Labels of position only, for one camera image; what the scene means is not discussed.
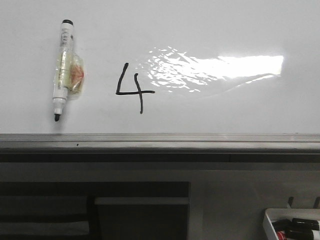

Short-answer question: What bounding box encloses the white whiteboard marker with tape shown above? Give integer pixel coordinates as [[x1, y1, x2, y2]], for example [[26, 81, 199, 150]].
[[52, 19, 85, 122]]

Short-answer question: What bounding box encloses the white whiteboard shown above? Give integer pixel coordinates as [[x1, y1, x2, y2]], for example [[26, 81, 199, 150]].
[[0, 0, 320, 134]]

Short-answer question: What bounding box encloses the dark cabinet with white top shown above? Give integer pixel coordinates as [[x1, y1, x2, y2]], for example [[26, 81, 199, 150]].
[[92, 181, 190, 240]]

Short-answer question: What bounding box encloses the white marker holder tray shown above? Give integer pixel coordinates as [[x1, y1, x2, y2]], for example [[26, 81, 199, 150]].
[[262, 208, 320, 240]]

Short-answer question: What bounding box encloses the black marker in tray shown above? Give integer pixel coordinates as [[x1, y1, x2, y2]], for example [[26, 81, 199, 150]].
[[272, 218, 320, 232]]

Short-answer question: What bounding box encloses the red capped marker in tray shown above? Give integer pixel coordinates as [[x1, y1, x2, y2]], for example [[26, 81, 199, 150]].
[[275, 229, 320, 240]]

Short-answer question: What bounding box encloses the aluminium whiteboard tray rail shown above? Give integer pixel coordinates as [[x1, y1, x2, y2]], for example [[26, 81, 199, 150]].
[[0, 133, 320, 155]]

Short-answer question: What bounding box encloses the left metal wall hook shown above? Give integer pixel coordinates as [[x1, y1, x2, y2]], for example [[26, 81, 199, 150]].
[[287, 196, 294, 209]]

